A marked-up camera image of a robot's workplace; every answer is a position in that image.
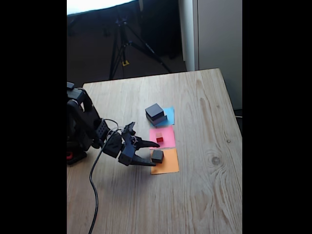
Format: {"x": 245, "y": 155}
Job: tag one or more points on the small red cube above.
{"x": 159, "y": 138}

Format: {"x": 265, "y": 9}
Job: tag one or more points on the small black cube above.
{"x": 157, "y": 156}

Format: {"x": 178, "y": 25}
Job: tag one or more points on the large black block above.
{"x": 161, "y": 119}

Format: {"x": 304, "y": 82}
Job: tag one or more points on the medium black block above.
{"x": 154, "y": 109}

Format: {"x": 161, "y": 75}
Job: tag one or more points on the pink paper sheet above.
{"x": 169, "y": 136}

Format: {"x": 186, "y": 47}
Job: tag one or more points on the orange paper sheet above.
{"x": 170, "y": 165}

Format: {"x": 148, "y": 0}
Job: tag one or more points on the blue paper sheet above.
{"x": 170, "y": 114}

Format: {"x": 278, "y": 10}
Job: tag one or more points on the red base clamp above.
{"x": 69, "y": 155}

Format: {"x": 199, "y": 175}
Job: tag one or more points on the yellow tripod tag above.
{"x": 125, "y": 63}

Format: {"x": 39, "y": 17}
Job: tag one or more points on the black tripod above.
{"x": 148, "y": 48}

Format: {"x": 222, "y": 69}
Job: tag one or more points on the white cabinet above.
{"x": 219, "y": 36}

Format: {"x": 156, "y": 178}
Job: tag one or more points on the bright white panel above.
{"x": 97, "y": 5}

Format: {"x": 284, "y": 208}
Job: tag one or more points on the bare circuit board camera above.
{"x": 129, "y": 128}

